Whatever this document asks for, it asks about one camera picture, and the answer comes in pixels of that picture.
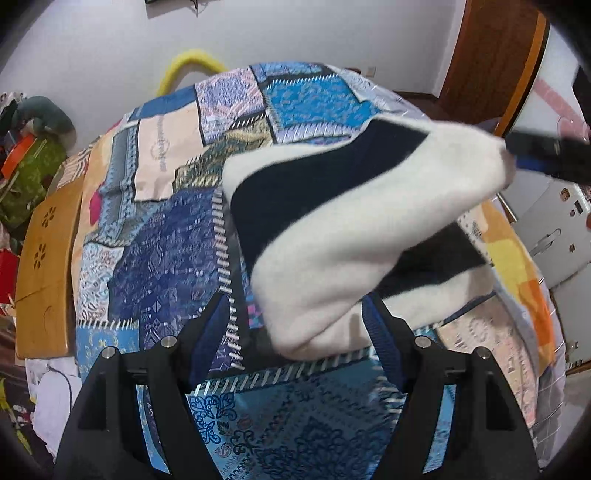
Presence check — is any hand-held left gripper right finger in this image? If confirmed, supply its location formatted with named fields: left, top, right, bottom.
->
left=361, top=294, right=542, bottom=480

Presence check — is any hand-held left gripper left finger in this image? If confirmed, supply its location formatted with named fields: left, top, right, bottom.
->
left=53, top=292, right=232, bottom=480

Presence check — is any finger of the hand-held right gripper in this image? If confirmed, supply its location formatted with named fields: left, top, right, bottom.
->
left=505, top=129, right=591, bottom=184

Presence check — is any white and black striped sweater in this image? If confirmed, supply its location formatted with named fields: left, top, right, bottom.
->
left=222, top=115, right=517, bottom=361

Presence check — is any white refrigerator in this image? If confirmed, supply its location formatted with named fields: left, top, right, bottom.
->
left=500, top=176, right=591, bottom=292

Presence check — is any blue patchwork blanket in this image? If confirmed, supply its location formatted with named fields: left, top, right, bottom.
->
left=71, top=61, right=542, bottom=480

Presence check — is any brown wooden door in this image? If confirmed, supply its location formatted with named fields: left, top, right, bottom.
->
left=438, top=0, right=551, bottom=138

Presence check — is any orange and yellow fleece blanket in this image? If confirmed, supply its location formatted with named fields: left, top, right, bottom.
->
left=479, top=202, right=558, bottom=366

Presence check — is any white cloth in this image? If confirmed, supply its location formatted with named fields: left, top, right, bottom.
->
left=27, top=357, right=85, bottom=445

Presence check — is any bamboo folding table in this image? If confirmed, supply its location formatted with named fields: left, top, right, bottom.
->
left=15, top=184, right=87, bottom=361

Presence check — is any green patterned bag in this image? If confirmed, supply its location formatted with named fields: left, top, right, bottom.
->
left=0, top=137, right=68, bottom=230

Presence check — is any orange box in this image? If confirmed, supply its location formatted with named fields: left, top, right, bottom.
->
left=0, top=133, right=41, bottom=179

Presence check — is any grey plush toy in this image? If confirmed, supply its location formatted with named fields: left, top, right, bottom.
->
left=13, top=95, right=78, bottom=149

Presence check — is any yellow foam tube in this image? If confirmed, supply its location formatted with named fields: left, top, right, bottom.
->
left=158, top=48, right=230, bottom=96

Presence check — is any pink wall sticker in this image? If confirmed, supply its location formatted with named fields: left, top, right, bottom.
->
left=534, top=78, right=591, bottom=140

